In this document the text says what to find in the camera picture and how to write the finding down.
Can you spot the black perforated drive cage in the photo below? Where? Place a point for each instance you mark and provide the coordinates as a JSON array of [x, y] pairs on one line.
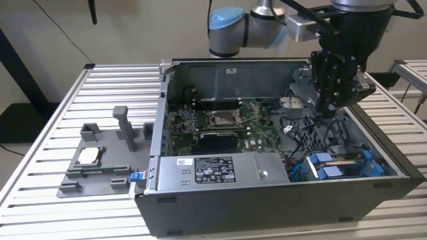
[[301, 135]]

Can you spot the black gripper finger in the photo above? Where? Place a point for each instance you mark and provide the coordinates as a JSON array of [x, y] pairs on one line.
[[325, 80], [354, 90]]

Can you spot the silver power supply unit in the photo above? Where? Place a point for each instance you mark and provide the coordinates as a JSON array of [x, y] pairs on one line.
[[241, 172]]

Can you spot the green motherboard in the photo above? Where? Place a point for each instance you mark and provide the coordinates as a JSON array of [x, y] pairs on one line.
[[258, 140]]

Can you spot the grey parts rack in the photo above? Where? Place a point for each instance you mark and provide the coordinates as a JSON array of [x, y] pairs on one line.
[[110, 160]]

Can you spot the metal slat side table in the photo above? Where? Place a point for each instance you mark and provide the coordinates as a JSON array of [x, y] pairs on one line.
[[416, 72]]

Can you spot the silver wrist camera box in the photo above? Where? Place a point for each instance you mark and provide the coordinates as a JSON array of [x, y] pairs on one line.
[[301, 27]]

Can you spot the CPU socket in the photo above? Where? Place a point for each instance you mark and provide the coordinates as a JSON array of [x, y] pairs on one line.
[[221, 120]]

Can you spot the grey disk bay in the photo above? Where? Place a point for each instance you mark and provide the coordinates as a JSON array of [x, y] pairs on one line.
[[312, 167]]

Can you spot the silver CPU chip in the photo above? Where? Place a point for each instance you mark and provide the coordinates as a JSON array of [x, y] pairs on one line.
[[89, 156]]

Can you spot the silver metal bracket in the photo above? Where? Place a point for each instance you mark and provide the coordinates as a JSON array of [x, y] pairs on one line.
[[294, 102]]

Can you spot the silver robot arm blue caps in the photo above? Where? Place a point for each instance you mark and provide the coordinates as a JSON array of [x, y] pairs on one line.
[[234, 37]]

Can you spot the black stand with base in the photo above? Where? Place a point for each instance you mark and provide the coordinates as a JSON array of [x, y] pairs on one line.
[[23, 120]]

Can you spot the thin metal locking lever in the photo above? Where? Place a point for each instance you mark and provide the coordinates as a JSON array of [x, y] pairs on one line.
[[205, 105]]

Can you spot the black open PC case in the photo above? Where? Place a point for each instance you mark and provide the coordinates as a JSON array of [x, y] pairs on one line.
[[250, 212]]

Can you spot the black graphics card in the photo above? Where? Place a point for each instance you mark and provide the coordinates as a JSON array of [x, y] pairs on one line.
[[218, 142]]

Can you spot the hard disk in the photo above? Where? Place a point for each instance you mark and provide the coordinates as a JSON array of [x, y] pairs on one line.
[[329, 172]]

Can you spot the blue case latch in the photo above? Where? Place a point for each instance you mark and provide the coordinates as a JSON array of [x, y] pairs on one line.
[[134, 177]]

